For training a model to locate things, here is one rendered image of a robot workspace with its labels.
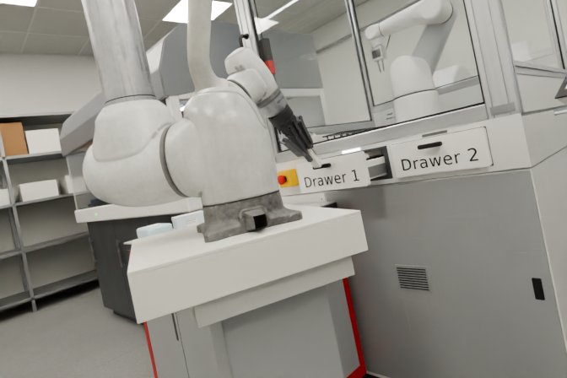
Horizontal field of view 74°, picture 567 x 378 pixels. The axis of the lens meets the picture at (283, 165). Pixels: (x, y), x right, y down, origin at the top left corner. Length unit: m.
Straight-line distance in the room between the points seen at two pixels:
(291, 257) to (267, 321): 0.13
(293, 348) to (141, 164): 0.43
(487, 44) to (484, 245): 0.57
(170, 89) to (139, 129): 1.16
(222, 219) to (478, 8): 0.89
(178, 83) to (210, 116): 1.27
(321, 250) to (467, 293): 0.77
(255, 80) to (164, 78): 0.91
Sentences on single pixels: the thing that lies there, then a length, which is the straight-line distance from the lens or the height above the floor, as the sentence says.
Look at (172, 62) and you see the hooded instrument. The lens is 1.97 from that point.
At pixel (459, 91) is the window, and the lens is 1.23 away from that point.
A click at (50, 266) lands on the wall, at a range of 5.15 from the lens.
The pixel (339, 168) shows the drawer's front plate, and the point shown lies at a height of 0.89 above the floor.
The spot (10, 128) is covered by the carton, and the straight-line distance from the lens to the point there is 4.74.
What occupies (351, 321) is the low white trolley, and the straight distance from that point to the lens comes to 1.56.
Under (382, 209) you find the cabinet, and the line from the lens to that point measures 1.38.
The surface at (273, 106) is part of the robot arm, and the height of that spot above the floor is 1.11.
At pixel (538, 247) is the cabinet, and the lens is 1.23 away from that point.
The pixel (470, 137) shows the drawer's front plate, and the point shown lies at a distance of 1.19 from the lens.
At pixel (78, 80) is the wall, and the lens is 5.48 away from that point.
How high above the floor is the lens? 0.94
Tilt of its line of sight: level
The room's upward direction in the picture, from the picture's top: 11 degrees counter-clockwise
